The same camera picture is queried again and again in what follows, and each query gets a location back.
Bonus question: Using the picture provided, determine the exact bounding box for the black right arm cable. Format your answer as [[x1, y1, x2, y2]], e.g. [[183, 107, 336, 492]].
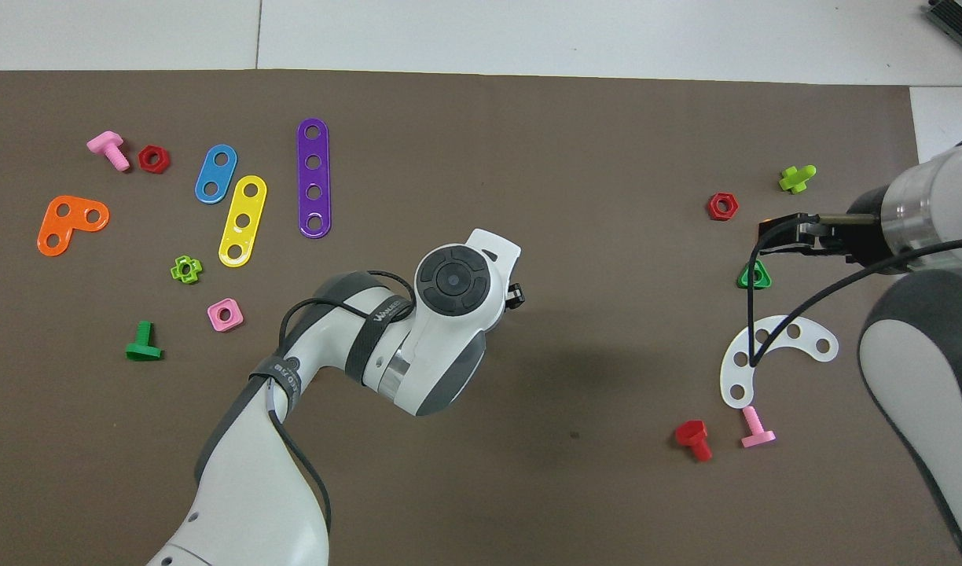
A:
[[747, 216, 962, 369]]

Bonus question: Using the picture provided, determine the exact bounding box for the yellow three-hole strip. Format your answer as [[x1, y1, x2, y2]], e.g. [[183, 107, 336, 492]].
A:
[[218, 175, 268, 268]]

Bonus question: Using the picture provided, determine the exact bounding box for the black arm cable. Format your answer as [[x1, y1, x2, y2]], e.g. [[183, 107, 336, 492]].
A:
[[267, 270, 419, 537], [747, 216, 962, 369]]

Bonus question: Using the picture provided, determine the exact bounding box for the red plastic screw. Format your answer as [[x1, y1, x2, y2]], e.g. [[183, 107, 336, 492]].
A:
[[674, 419, 714, 462]]

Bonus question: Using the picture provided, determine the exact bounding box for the grey ribbed device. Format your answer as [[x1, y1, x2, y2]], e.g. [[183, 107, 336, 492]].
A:
[[925, 0, 962, 45]]

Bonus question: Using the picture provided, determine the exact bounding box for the brown table mat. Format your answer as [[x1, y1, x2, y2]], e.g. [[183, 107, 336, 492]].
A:
[[0, 69, 962, 566]]

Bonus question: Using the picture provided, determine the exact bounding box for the green plastic screw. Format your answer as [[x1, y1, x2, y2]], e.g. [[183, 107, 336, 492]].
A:
[[125, 320, 164, 362]]

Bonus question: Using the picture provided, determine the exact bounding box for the green triangle nut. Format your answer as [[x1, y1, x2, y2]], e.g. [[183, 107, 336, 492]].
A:
[[736, 259, 773, 290]]

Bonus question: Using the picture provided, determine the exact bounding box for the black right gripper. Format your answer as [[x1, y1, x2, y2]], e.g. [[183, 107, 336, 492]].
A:
[[759, 187, 898, 268]]

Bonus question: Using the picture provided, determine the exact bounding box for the blue two-hole strip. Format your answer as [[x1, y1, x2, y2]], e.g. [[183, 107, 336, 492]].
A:
[[194, 144, 238, 204]]

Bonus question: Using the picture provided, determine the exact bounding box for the pink square nut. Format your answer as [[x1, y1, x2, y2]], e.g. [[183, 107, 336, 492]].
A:
[[207, 298, 244, 333]]

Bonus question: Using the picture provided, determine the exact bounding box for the orange heart-shaped plate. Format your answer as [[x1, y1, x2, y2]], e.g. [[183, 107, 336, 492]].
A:
[[37, 195, 111, 257]]

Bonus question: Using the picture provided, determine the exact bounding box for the lime cross-head screw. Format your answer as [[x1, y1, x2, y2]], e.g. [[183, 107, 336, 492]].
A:
[[778, 164, 817, 194]]

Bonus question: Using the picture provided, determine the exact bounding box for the pink plastic screw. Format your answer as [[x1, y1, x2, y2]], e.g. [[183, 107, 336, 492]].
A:
[[740, 405, 777, 449], [86, 130, 131, 172]]

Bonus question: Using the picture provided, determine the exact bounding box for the white curved hole plate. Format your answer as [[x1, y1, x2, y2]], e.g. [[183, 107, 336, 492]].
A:
[[719, 314, 839, 410]]

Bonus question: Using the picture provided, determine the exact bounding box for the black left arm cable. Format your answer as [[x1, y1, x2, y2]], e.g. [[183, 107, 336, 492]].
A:
[[267, 270, 419, 537]]

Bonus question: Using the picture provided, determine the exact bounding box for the purple four-hole strip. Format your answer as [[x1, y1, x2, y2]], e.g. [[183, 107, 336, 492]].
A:
[[296, 118, 332, 238]]

